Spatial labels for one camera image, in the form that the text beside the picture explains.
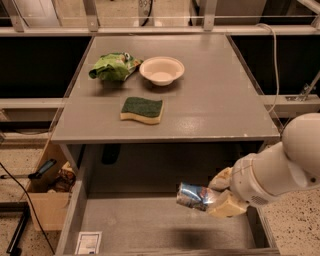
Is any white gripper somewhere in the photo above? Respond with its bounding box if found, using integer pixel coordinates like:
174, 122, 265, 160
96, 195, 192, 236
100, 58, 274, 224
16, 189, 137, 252
207, 153, 277, 218

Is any redbull can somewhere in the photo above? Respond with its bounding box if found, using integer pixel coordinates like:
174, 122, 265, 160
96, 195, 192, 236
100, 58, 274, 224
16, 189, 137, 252
176, 183, 221, 211

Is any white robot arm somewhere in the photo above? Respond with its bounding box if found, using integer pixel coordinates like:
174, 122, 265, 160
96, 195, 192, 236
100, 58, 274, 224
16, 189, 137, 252
207, 113, 320, 218

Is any open grey top drawer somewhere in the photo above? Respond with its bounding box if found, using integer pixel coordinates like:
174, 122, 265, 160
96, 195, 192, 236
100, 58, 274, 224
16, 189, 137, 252
56, 143, 280, 256

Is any grey cabinet with top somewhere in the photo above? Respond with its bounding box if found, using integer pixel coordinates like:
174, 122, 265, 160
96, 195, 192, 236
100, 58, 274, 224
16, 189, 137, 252
52, 35, 279, 177

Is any green yellow sponge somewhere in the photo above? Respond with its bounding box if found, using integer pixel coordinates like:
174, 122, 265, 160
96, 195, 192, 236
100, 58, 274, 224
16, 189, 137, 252
120, 97, 164, 125

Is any white paper bowl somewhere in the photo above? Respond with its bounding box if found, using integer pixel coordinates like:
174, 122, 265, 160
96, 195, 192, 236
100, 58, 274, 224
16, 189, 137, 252
139, 57, 185, 86

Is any white label sticker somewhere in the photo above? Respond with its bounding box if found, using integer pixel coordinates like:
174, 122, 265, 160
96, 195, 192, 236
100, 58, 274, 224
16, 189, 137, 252
75, 231, 102, 255

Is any green chip bag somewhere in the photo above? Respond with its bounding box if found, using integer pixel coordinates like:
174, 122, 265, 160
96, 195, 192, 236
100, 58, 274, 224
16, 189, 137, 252
89, 52, 143, 81

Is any cardboard box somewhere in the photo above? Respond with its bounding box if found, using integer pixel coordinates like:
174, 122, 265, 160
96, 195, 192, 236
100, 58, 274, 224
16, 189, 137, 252
27, 142, 76, 231

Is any black floor stand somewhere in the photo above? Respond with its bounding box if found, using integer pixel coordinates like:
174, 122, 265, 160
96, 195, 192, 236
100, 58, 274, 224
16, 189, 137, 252
0, 202, 30, 256

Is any metal railing frame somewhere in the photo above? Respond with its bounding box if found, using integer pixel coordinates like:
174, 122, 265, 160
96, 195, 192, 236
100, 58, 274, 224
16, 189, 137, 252
0, 0, 320, 36

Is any white cable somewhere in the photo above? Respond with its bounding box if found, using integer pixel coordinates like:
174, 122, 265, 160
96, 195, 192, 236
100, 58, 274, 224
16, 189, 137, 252
255, 22, 280, 114

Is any black handled tool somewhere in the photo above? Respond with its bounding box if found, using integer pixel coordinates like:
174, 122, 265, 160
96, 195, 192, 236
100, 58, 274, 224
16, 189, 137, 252
0, 159, 57, 179

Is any black cable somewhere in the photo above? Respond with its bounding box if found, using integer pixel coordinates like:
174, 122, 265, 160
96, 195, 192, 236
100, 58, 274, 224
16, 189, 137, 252
0, 161, 56, 256

